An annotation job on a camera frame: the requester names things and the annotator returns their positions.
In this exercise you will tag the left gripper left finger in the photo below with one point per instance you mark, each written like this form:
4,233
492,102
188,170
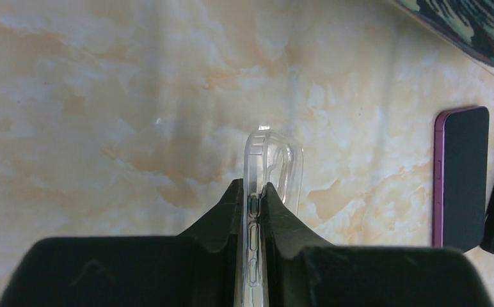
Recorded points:
194,268

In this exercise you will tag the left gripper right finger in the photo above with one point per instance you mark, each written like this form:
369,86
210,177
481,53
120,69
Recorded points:
303,269

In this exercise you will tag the clear transparent phone case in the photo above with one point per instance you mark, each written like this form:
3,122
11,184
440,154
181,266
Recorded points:
269,157

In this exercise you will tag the black smartphone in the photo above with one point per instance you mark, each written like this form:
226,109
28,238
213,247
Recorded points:
460,158

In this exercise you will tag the beige canvas tote bag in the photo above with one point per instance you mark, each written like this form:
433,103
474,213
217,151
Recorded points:
468,25

